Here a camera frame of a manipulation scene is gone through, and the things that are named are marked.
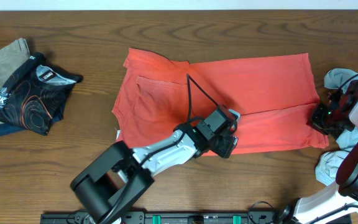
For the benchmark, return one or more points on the red t-shirt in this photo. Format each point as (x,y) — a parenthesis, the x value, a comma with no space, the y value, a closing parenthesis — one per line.
(275,97)

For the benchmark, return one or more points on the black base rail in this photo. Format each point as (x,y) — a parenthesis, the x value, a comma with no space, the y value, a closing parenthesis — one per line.
(83,217)

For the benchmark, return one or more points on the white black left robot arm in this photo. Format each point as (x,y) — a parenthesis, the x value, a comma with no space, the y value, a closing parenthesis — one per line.
(112,183)

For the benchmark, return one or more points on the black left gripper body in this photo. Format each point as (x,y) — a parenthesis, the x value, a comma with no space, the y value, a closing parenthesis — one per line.
(224,149)

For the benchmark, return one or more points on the black orange patterned shirt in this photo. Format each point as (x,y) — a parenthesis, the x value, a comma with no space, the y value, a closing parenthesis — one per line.
(34,92)

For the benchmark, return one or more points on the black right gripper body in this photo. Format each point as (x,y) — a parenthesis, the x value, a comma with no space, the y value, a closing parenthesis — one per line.
(329,122)

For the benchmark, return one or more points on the light blue t-shirt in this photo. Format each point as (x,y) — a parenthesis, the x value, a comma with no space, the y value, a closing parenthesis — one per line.
(329,162)

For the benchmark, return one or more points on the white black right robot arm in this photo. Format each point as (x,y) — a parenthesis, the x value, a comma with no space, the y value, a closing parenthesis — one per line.
(346,184)

